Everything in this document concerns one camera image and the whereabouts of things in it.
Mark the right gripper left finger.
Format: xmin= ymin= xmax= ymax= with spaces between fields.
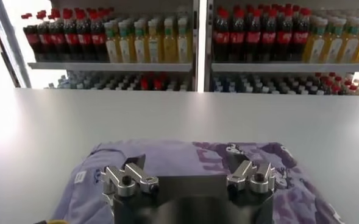
xmin=101 ymin=153 xmax=160 ymax=197

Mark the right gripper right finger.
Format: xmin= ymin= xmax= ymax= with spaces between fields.
xmin=224 ymin=144 xmax=277 ymax=194

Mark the purple t-shirt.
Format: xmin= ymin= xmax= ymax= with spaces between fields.
xmin=51 ymin=139 xmax=346 ymax=224

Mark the grey metal shelving unit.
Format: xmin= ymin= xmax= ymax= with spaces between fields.
xmin=20 ymin=0 xmax=198 ymax=92
xmin=203 ymin=0 xmax=359 ymax=97

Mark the cola bottle red cap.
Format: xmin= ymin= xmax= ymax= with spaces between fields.
xmin=213 ymin=10 xmax=231 ymax=63
xmin=245 ymin=9 xmax=261 ymax=63
xmin=291 ymin=8 xmax=310 ymax=63
xmin=260 ymin=9 xmax=277 ymax=63
xmin=90 ymin=11 xmax=108 ymax=62
xmin=230 ymin=10 xmax=246 ymax=63
xmin=49 ymin=11 xmax=66 ymax=61
xmin=23 ymin=13 xmax=41 ymax=61
xmin=63 ymin=10 xmax=80 ymax=61
xmin=77 ymin=10 xmax=93 ymax=61
xmin=38 ymin=12 xmax=52 ymax=61
xmin=276 ymin=8 xmax=293 ymax=63

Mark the dark metal frame pole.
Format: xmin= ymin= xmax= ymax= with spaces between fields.
xmin=0 ymin=0 xmax=32 ymax=89

